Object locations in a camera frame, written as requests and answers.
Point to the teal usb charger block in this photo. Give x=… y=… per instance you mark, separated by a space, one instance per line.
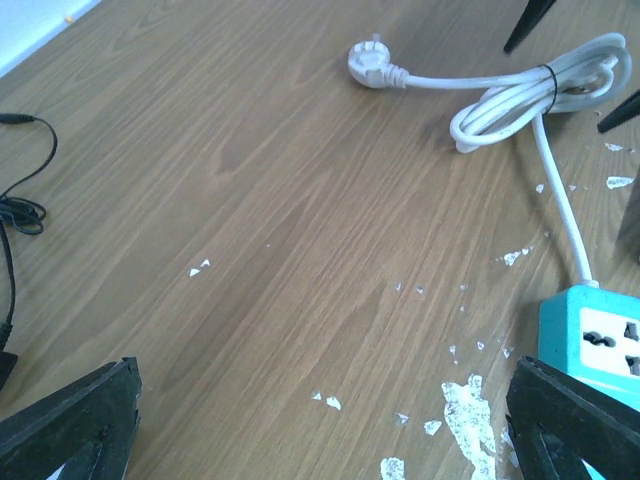
x=592 y=335

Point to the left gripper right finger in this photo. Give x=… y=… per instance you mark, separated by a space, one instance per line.
x=560 y=426

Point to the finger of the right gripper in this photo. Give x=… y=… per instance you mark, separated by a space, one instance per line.
x=627 y=110
x=534 y=12

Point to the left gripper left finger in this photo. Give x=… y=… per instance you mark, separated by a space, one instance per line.
x=85 y=430

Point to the black power adapter plug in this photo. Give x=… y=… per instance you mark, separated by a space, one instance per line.
x=8 y=362

